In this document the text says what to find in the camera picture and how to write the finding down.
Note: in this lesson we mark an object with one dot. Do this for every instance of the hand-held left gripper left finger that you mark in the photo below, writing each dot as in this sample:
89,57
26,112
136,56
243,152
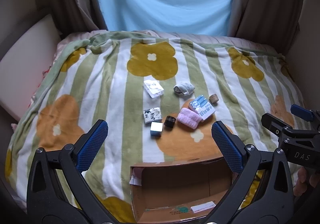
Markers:
92,145

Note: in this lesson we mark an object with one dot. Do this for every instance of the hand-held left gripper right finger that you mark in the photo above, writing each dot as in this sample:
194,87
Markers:
227,145

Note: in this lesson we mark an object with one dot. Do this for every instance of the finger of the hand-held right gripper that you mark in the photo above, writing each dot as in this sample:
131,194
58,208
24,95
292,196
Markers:
276,126
301,111

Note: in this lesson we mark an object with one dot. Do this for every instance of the black cosmetic jar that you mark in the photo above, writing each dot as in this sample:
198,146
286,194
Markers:
170,121

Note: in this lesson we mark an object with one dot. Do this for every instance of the cardboard box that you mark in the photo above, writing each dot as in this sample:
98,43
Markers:
175,189

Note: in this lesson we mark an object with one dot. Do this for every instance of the grey white sock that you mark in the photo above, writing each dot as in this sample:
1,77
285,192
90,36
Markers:
183,88

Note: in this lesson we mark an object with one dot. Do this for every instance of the person's right hand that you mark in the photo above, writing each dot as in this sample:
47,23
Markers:
307,180

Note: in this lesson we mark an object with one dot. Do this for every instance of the blue and white box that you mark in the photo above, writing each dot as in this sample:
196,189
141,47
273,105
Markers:
201,107

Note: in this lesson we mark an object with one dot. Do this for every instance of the folded pink towel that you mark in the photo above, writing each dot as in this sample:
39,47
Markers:
188,118

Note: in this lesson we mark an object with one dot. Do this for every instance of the small brown jar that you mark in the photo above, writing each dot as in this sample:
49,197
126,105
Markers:
213,98

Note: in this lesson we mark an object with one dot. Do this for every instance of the green striped floral blanket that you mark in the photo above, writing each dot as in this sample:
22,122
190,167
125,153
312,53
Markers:
112,88

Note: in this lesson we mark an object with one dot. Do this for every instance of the silver cube box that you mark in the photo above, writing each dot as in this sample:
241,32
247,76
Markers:
156,129

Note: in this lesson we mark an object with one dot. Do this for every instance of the black white patterned packet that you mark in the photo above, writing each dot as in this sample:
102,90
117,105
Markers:
152,114

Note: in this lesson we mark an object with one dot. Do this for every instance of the white foil packet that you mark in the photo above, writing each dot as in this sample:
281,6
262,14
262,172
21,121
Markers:
153,88

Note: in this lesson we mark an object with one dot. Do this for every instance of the pink quilt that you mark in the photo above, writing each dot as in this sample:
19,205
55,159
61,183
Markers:
225,40

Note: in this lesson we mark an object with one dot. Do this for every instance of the beige headboard cushion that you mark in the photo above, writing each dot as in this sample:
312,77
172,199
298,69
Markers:
25,63

